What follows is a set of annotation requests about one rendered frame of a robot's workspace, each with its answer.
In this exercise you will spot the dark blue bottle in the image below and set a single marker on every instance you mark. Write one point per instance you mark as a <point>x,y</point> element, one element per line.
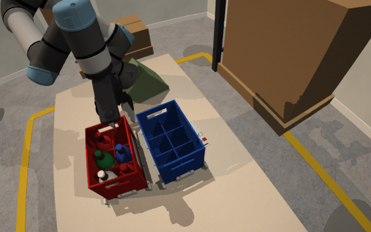
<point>123,154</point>

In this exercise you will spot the green bottle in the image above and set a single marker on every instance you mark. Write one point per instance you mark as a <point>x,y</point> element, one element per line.
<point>104,160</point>

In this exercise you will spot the blue crate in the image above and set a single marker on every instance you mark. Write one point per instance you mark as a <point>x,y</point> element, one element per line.
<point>187,152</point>

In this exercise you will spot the red plastic bottle crate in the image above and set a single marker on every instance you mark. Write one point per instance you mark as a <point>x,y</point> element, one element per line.
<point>136,180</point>

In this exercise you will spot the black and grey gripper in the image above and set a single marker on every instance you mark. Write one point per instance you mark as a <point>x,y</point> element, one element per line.
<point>122,97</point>

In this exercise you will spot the white paper pick list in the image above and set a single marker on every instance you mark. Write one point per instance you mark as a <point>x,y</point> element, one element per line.
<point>200,135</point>

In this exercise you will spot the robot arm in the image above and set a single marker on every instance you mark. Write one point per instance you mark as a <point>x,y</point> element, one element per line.
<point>74,28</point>

